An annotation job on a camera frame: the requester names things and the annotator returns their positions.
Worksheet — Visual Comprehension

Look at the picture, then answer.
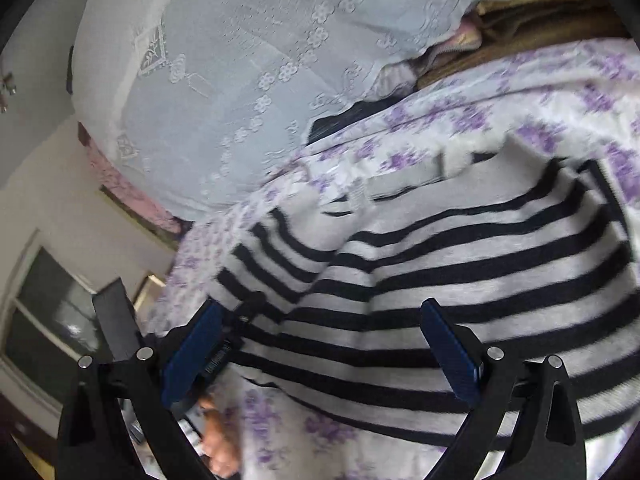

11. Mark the window with white frame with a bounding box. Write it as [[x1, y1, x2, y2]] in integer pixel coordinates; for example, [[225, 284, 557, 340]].
[[0, 230, 113, 426]]

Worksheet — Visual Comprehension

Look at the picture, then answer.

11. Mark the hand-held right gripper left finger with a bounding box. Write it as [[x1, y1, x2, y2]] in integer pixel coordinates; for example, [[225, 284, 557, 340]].
[[57, 302, 224, 480]]

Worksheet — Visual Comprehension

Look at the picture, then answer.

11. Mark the person's left hand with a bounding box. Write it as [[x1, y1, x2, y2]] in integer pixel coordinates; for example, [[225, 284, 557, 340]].
[[197, 394, 243, 478]]

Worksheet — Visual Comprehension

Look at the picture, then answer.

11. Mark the pink cloth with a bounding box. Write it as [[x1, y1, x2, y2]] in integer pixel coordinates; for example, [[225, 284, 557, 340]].
[[77, 122, 193, 235]]

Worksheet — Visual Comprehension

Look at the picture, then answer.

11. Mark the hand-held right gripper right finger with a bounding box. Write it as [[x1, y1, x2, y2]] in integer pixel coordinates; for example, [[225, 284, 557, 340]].
[[420, 298, 587, 480]]

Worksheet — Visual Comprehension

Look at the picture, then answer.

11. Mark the black and white striped sweater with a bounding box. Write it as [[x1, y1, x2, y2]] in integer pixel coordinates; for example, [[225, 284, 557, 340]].
[[215, 135, 640, 461]]

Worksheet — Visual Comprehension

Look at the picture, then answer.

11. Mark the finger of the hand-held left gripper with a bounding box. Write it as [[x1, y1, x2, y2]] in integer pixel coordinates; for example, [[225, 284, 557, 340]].
[[234, 291, 268, 326]]

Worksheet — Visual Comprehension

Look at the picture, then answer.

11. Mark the stack of folded brown blankets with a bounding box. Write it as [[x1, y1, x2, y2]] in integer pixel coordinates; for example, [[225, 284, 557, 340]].
[[415, 0, 633, 91]]

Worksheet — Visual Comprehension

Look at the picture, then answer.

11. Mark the white embroidered cover cloth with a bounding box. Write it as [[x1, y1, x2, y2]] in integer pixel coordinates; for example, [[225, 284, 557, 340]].
[[70, 0, 566, 221]]

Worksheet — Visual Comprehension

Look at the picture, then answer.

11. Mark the purple floral bed sheet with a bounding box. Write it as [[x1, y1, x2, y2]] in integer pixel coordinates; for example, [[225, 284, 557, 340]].
[[145, 37, 640, 480]]

